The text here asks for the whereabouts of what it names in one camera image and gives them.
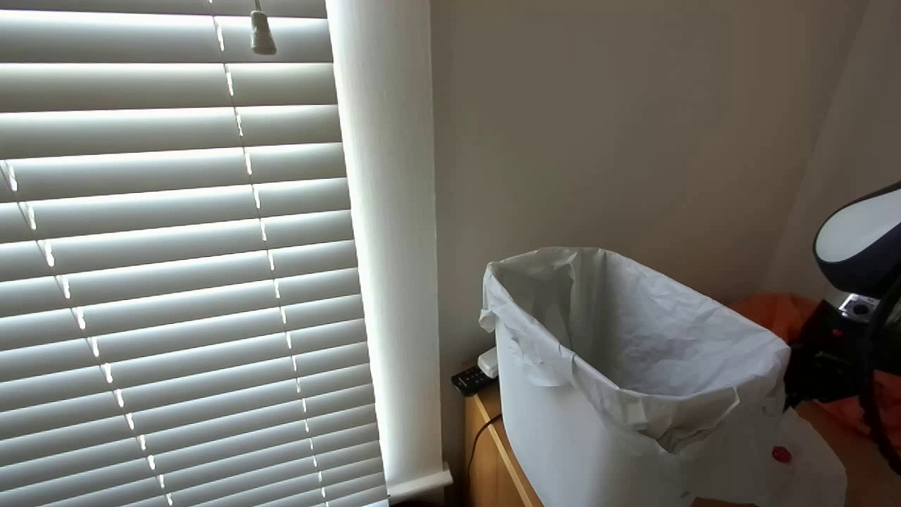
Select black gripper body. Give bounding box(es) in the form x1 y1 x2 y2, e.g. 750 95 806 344
786 300 901 405

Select small red dice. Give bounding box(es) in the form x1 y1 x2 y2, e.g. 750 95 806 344
772 446 792 464

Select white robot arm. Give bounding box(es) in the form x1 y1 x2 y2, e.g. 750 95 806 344
786 184 901 405

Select orange towel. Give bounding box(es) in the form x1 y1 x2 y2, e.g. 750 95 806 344
731 292 901 448

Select white bin liner bag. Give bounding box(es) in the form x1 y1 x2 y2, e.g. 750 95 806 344
481 248 789 450

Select white trash bin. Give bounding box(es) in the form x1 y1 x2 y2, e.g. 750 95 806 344
495 330 778 507

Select white and black device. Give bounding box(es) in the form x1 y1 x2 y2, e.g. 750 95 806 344
477 347 498 378

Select black power adapter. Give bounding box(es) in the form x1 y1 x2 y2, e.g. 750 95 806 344
450 367 489 398

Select white window blinds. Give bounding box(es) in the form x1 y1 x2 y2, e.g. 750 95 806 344
0 0 386 507

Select blind cord pull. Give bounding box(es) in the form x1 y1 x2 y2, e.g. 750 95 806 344
250 0 277 55

